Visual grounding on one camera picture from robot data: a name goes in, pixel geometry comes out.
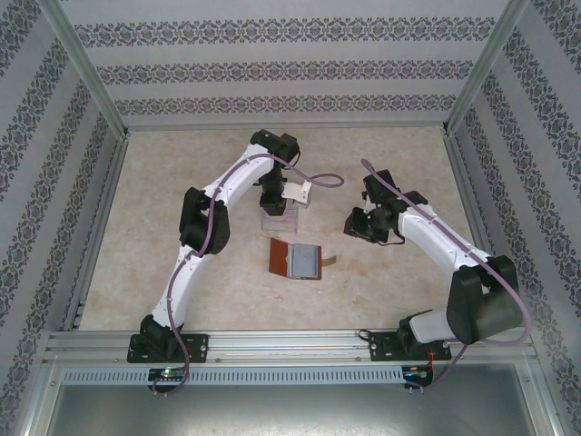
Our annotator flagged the brown leather card holder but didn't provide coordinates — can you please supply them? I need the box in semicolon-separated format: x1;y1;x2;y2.
269;237;338;282

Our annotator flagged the clear acrylic tray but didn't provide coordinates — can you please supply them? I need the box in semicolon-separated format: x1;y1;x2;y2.
260;203;301;236

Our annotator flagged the grey sheet metal panel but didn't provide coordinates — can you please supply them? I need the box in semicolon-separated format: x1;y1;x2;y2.
26;361;562;436

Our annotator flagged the aluminium frame crossbar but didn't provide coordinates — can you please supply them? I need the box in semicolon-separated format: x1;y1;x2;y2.
124;120;448;133

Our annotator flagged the aluminium table side rail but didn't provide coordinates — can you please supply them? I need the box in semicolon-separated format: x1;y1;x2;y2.
63;134;131;332
442;134;518;328

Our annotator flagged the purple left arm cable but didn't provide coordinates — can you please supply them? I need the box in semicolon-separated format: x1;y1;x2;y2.
152;154;345;397

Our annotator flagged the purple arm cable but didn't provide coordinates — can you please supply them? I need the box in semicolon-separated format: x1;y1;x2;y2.
359;157;533;391
152;154;345;397

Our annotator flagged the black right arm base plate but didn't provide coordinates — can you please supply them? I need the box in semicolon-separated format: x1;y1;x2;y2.
369;331;452;363

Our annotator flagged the aluminium mounting rail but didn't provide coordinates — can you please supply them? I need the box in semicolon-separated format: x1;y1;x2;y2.
43;330;540;364

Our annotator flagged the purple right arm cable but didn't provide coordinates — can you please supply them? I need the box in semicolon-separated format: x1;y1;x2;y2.
359;157;533;391

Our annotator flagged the grey slotted cable duct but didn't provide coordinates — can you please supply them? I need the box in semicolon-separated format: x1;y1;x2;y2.
61;365;405;385

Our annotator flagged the aluminium frame post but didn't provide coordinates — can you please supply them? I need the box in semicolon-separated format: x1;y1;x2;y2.
442;0;532;136
38;0;131;137

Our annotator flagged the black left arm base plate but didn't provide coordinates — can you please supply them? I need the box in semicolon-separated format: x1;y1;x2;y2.
128;333;211;364

